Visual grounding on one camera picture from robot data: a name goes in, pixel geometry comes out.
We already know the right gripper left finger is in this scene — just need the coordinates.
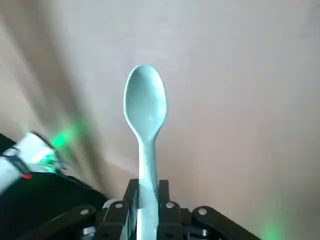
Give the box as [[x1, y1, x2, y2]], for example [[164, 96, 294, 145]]
[[17, 178, 140, 240]]

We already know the pale green small spoon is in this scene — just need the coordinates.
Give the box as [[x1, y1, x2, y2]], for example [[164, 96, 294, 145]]
[[123, 64, 169, 240]]

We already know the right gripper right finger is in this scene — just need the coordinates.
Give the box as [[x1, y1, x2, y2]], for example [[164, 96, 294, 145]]
[[157, 179, 263, 240]]

